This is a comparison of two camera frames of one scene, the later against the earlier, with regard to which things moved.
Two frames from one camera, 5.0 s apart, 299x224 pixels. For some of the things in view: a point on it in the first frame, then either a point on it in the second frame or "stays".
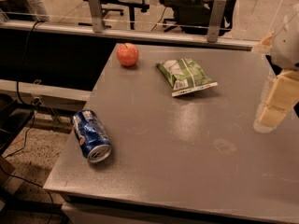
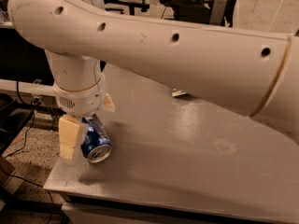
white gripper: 287,49 → 81,102
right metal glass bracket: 216,19 stays
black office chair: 191,13 stays
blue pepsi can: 92,135 stays
